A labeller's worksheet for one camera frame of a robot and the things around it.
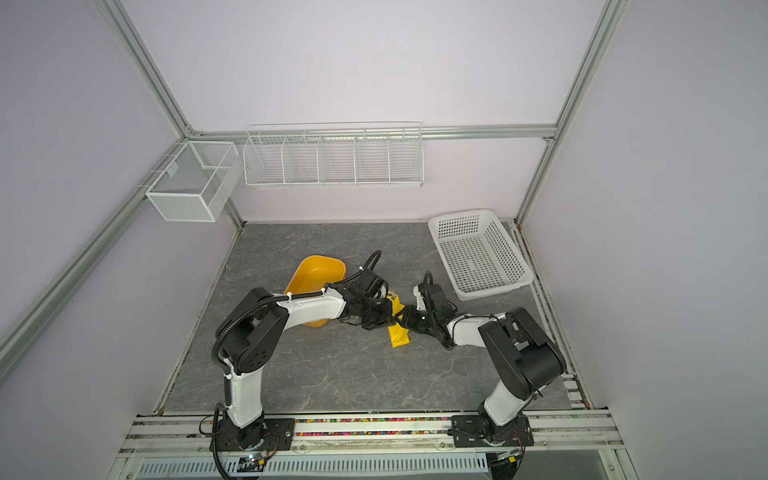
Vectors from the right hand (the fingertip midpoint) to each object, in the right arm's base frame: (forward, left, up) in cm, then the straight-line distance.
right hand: (398, 320), depth 92 cm
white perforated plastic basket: (+27, -30, -1) cm, 40 cm away
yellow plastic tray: (+18, +31, 0) cm, 36 cm away
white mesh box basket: (+38, +67, +25) cm, 81 cm away
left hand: (-3, 0, +1) cm, 3 cm away
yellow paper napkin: (-5, 0, 0) cm, 5 cm away
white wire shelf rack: (+46, +22, +30) cm, 59 cm away
